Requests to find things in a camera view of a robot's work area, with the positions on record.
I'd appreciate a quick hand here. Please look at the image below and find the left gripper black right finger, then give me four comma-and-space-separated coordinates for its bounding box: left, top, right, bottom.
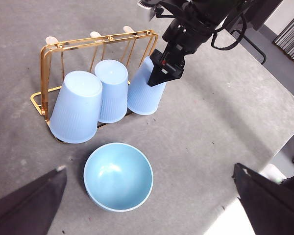
232, 163, 294, 235

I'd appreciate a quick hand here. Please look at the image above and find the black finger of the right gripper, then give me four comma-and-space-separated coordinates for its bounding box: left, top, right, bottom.
147, 63, 178, 88

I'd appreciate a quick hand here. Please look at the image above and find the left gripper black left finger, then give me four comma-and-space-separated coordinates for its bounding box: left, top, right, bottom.
0, 165, 68, 235

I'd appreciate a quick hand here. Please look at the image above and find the blue ribbed plastic cup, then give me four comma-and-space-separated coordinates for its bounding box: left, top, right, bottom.
127, 56, 167, 116
49, 70, 103, 144
94, 59, 129, 124

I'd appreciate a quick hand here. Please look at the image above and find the blue ribbed bowl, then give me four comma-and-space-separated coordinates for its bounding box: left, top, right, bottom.
83, 142, 154, 212

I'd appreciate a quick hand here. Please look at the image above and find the grey corrugated panel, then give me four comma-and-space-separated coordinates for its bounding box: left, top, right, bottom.
273, 13, 294, 67

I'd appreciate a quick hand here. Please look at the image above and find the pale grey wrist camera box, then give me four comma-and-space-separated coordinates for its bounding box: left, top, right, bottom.
138, 0, 162, 22

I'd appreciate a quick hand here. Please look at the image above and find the black cable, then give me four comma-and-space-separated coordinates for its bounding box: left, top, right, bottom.
210, 13, 248, 51

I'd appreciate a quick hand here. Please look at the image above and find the black tube frame leg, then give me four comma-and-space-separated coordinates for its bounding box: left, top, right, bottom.
231, 29, 267, 65

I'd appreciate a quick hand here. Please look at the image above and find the gold wire cup rack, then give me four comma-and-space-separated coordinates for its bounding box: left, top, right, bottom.
30, 25, 159, 144

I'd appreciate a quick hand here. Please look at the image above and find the dark grey post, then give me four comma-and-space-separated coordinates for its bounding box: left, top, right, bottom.
245, 0, 284, 30

